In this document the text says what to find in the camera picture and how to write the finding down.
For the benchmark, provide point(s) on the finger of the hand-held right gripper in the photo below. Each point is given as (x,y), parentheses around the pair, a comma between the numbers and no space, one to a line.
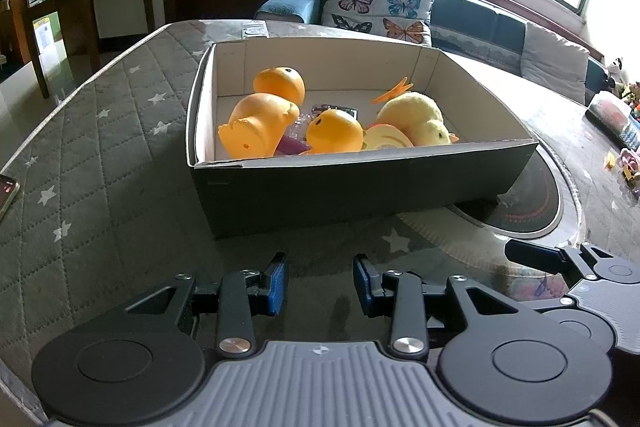
(550,305)
(530,253)

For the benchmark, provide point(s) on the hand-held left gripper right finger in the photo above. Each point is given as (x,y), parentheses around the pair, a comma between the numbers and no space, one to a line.
(365,289)

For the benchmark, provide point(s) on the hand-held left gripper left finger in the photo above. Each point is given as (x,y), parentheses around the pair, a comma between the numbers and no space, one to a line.
(277,287)

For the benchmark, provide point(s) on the grey cardboard box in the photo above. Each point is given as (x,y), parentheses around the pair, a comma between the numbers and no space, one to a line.
(350,192)

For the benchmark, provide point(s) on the purple plastic tool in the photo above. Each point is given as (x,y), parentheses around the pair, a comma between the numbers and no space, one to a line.
(290,147)

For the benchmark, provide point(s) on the red and yellow ball toy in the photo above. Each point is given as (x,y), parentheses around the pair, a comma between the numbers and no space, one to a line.
(387,139)

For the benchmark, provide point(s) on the glittery clear pouch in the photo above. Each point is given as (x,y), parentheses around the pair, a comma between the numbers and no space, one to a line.
(342,113)

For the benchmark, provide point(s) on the yellow plush chick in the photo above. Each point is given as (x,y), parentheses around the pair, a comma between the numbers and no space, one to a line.
(415,117)

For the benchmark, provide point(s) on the clear box with blue items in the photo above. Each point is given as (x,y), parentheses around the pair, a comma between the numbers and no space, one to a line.
(631,134)

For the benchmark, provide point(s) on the clear plastic container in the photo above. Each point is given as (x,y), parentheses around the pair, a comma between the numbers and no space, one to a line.
(607,109)

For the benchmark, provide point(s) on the round black induction cooktop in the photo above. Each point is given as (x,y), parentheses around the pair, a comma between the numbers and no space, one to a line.
(525,202)

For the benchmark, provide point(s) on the small yellow toy block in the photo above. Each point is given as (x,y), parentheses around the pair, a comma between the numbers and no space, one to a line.
(610,160)

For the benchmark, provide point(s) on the pink toy figure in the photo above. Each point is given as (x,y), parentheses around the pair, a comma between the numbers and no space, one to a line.
(631,159)

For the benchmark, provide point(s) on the grey cushion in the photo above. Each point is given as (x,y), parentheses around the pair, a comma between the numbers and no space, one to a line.
(555,62)

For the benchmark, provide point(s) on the blue sofa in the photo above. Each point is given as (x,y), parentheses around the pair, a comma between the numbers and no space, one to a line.
(475,27)

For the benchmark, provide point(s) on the white label sticker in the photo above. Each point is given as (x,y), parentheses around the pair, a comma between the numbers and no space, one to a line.
(255,30)

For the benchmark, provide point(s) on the smartphone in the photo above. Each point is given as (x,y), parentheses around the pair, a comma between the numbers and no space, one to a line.
(7,194)

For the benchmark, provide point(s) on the butterfly print pillow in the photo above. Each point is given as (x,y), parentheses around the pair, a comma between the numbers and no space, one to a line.
(375,2)

